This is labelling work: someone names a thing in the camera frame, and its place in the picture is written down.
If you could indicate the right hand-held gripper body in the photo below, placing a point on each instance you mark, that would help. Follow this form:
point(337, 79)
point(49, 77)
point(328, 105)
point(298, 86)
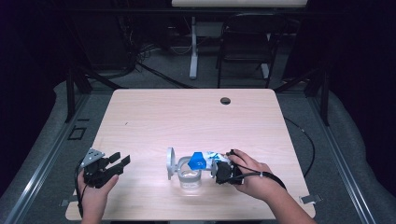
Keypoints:
point(226, 173)

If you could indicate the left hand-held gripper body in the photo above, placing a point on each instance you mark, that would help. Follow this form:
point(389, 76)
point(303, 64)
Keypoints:
point(93, 171)

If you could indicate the person's left hand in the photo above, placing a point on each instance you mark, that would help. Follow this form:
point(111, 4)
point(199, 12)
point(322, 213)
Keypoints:
point(95, 194)

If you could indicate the person's right hand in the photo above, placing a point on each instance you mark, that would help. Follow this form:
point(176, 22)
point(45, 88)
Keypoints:
point(253, 182)

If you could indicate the black folding chair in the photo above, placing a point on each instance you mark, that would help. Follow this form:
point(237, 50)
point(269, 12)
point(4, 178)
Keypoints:
point(249, 40)

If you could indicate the white table with metal legs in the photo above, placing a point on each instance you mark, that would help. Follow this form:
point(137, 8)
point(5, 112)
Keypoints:
point(239, 3)

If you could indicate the grey metal table bracket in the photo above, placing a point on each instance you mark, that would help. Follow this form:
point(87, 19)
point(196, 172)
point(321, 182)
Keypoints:
point(64, 202)
point(309, 199)

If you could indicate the aluminium floor rail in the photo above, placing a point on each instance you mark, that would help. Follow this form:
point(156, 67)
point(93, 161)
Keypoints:
point(339, 165)
point(40, 171)

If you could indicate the black metal frame stand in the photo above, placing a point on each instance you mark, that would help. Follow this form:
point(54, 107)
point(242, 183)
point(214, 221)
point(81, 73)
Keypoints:
point(325, 96)
point(71, 93)

